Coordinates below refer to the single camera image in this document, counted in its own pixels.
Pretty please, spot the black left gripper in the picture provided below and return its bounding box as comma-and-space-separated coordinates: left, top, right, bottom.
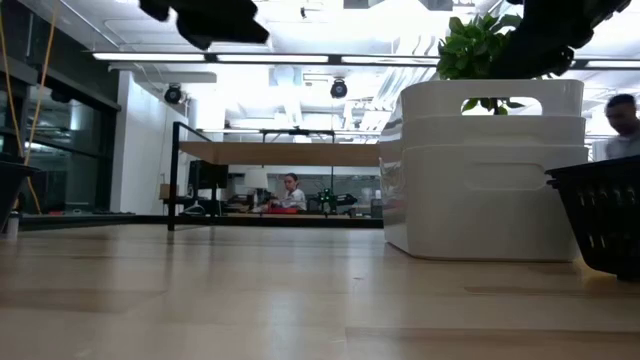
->
138, 0, 270, 51

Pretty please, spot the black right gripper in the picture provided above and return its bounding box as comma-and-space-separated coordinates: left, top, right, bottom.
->
487, 0, 634, 80

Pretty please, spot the long linear ceiling light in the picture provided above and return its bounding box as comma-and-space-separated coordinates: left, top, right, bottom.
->
92, 51, 640, 70

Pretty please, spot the green leafy small tree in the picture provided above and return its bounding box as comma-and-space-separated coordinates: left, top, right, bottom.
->
435, 13, 526, 116

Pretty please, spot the person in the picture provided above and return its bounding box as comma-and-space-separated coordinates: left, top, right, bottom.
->
602, 93, 640, 162
269, 172, 308, 212

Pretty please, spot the black computer monitor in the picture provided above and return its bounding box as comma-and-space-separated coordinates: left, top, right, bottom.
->
187, 159, 230, 191

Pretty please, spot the white shade table lamp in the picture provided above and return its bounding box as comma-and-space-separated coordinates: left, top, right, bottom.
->
243, 168, 270, 204

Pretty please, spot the small white cylinder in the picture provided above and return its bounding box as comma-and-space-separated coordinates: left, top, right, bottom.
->
4, 210, 21, 239

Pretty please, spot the black frame wooden shelf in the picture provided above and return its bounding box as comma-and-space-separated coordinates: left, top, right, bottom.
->
167, 121, 385, 232

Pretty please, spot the yellow hanging cable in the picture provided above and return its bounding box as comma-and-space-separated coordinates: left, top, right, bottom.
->
22, 2, 57, 166
0, 17, 44, 215

